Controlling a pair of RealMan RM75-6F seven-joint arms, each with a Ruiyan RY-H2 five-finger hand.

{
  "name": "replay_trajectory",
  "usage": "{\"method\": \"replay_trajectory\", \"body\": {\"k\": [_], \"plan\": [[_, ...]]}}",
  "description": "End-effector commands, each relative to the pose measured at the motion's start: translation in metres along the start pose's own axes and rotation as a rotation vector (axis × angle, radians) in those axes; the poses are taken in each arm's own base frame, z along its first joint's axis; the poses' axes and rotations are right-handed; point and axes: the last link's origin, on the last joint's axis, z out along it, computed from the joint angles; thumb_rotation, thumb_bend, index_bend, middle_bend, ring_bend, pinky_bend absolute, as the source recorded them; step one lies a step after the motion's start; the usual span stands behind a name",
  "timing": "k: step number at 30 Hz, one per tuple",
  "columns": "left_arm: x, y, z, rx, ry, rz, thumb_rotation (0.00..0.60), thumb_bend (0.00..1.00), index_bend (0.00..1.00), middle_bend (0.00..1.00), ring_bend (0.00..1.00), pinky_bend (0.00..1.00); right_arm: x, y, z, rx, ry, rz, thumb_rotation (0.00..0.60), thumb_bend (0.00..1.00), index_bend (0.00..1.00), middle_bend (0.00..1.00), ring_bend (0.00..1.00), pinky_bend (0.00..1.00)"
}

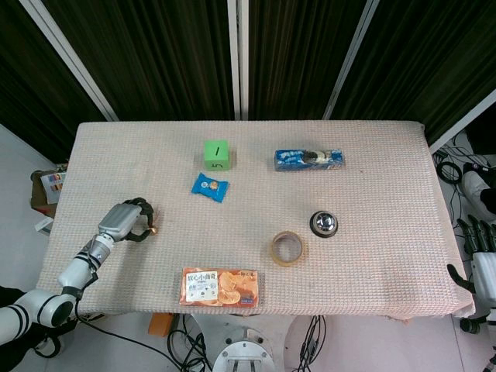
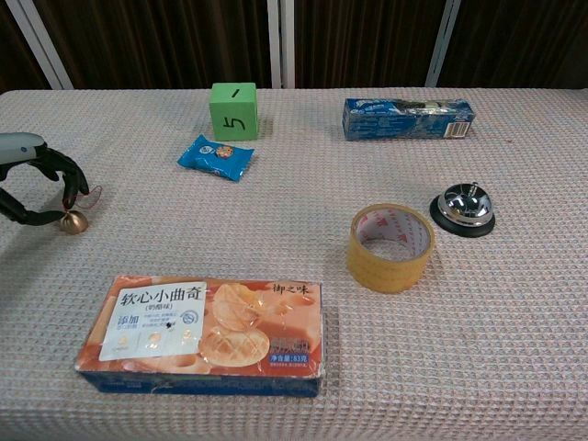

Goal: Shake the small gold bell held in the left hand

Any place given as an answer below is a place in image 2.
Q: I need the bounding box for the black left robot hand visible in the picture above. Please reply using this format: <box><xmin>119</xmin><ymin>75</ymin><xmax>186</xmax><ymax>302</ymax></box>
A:
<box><xmin>0</xmin><ymin>142</ymin><xmax>91</xmax><ymax>227</ymax></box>

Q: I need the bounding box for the small brass bell red string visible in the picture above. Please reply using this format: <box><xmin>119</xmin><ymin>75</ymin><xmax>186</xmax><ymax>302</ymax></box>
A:
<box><xmin>59</xmin><ymin>185</ymin><xmax>104</xmax><ymax>236</ymax></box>

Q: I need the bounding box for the chrome desk call bell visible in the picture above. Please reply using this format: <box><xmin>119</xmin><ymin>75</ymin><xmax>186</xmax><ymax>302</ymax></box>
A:
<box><xmin>429</xmin><ymin>182</ymin><xmax>497</xmax><ymax>239</ymax></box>

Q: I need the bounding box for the blue snack packet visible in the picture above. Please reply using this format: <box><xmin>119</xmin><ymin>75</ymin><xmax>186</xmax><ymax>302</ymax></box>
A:
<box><xmin>176</xmin><ymin>133</ymin><xmax>255</xmax><ymax>184</ymax></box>

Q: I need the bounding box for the green foam cube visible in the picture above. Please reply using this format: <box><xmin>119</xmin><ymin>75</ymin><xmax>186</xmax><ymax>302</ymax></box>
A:
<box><xmin>209</xmin><ymin>82</ymin><xmax>260</xmax><ymax>142</ymax></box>

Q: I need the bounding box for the orange cookie box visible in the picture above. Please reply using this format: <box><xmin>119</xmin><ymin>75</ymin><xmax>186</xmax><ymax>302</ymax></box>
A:
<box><xmin>74</xmin><ymin>275</ymin><xmax>329</xmax><ymax>399</ymax></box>

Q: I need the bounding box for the yellow tape roll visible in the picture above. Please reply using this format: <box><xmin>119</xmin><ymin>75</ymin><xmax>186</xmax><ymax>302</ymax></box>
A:
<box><xmin>346</xmin><ymin>203</ymin><xmax>436</xmax><ymax>295</ymax></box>

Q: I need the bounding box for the blue cookie box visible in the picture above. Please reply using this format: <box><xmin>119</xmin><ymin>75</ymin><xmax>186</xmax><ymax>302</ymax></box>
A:
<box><xmin>341</xmin><ymin>96</ymin><xmax>477</xmax><ymax>142</ymax></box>

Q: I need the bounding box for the beige waffle tablecloth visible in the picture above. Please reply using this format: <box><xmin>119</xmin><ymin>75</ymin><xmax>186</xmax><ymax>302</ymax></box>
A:
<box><xmin>0</xmin><ymin>86</ymin><xmax>588</xmax><ymax>441</ymax></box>

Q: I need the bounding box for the white metal frame post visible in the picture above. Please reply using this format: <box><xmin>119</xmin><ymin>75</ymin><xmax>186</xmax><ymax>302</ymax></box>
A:
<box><xmin>266</xmin><ymin>0</ymin><xmax>297</xmax><ymax>90</ymax></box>
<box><xmin>4</xmin><ymin>0</ymin><xmax>74</xmax><ymax>91</ymax></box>
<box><xmin>424</xmin><ymin>0</ymin><xmax>462</xmax><ymax>88</ymax></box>

